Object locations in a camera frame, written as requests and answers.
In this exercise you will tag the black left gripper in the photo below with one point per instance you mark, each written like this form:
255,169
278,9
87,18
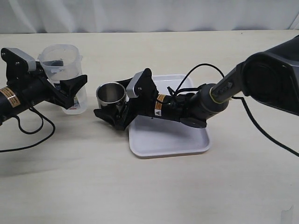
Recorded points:
35,88

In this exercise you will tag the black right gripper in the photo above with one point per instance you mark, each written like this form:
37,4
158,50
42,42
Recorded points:
168,107

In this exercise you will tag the stainless steel cup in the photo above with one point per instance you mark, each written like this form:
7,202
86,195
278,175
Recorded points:
111,95

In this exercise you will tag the clear plastic water pitcher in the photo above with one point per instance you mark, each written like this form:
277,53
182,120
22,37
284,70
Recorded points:
71,69

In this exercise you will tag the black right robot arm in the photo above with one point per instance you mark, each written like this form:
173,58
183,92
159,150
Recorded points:
270,77

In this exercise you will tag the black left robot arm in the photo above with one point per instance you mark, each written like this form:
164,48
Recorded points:
7,114

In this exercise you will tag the white plastic tray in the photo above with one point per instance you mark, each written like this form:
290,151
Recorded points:
153,138

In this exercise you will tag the white backdrop curtain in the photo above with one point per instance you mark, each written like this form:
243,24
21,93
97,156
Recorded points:
101,16

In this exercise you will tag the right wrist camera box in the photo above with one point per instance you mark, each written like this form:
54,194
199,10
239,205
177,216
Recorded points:
142,85

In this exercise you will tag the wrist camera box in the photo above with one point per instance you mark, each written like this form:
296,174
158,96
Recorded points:
18,63
142,85

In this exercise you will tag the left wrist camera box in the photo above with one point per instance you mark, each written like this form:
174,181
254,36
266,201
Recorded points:
18,63

